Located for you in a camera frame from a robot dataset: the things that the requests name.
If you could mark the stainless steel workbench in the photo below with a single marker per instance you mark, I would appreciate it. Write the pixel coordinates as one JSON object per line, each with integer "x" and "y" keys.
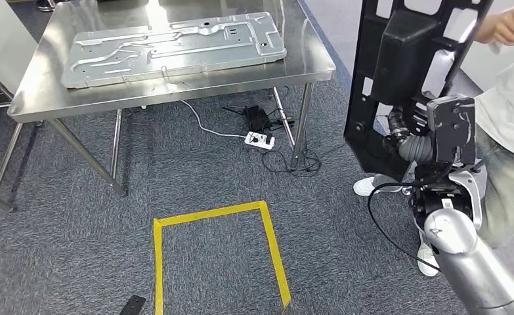
{"x": 43, "y": 95}

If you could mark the white power strip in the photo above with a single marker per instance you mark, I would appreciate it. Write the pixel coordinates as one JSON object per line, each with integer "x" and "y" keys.
{"x": 260, "y": 141}

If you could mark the stamped silver sheet metal panel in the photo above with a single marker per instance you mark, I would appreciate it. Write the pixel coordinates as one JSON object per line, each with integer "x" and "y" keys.
{"x": 174, "y": 52}

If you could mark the black left robot foot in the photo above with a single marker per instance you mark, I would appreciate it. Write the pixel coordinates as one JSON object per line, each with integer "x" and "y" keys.
{"x": 132, "y": 306}

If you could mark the yellow floor tape square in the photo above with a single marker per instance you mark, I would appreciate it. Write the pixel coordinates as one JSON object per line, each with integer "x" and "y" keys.
{"x": 157, "y": 261}

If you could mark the chrome swivel chair base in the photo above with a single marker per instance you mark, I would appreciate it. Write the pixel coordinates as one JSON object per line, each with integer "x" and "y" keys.
{"x": 406, "y": 190}

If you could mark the black plastic panel part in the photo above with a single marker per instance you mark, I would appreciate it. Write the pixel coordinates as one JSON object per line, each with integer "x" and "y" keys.
{"x": 404, "y": 56}

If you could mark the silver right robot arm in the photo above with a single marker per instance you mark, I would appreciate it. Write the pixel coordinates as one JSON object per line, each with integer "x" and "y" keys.
{"x": 465, "y": 256}

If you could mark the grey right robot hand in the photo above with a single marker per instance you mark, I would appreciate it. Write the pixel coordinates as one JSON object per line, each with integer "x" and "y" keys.
{"x": 399, "y": 126}

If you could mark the pale wrist camera on bracket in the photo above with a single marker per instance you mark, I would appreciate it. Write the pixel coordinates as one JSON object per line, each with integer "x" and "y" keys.
{"x": 452, "y": 130}

